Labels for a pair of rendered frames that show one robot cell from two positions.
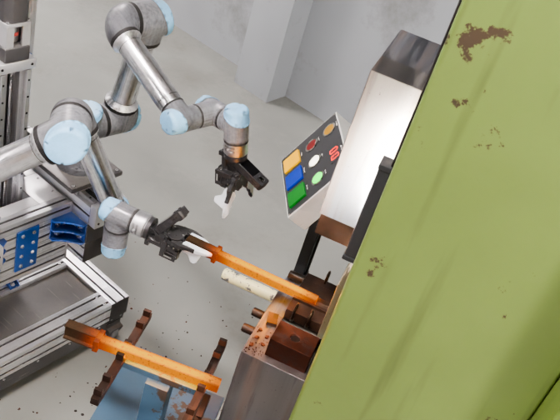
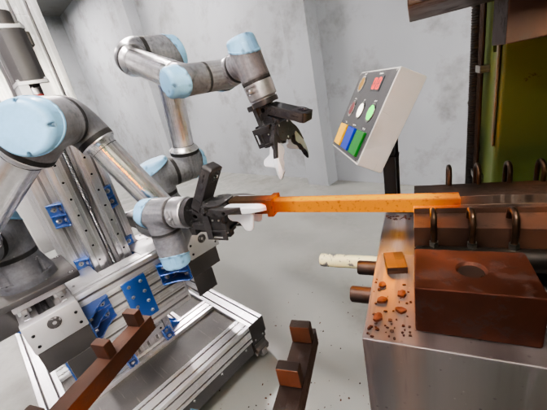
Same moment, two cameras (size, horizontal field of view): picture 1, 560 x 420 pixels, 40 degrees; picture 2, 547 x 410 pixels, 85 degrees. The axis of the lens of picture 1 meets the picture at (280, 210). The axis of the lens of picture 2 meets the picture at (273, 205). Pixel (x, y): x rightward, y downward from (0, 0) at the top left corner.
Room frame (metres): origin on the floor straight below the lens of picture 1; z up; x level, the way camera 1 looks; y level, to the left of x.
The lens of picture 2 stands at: (1.21, -0.03, 1.22)
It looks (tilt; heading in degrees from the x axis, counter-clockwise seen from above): 21 degrees down; 17
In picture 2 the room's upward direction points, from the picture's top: 12 degrees counter-clockwise
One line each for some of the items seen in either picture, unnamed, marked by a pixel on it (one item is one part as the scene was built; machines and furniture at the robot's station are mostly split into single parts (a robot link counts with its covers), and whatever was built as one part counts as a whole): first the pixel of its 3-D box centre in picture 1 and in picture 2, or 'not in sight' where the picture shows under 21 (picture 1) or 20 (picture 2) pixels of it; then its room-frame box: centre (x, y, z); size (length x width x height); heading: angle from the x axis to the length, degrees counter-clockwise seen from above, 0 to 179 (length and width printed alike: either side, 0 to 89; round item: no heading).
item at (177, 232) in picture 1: (166, 237); (212, 215); (1.77, 0.29, 0.98); 0.12 x 0.08 x 0.09; 80
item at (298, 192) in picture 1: (297, 195); (357, 143); (2.16, -0.04, 1.01); 0.07 x 0.05 x 0.07; 15
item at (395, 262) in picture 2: (272, 319); (395, 262); (1.64, -0.08, 0.92); 0.04 x 0.03 x 0.01; 1
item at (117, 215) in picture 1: (119, 214); (159, 213); (1.80, 0.45, 0.98); 0.11 x 0.08 x 0.09; 80
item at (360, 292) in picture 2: (248, 329); (363, 294); (1.63, -0.02, 0.87); 0.04 x 0.03 x 0.03; 80
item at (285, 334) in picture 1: (292, 346); (470, 291); (1.54, -0.15, 0.95); 0.12 x 0.09 x 0.07; 80
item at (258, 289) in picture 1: (278, 298); (386, 263); (2.08, -0.09, 0.62); 0.44 x 0.05 x 0.05; 80
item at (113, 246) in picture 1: (115, 236); (172, 244); (1.82, 0.46, 0.89); 0.11 x 0.08 x 0.11; 17
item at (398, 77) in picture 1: (436, 161); not in sight; (1.64, -0.32, 1.56); 0.42 x 0.39 x 0.40; 80
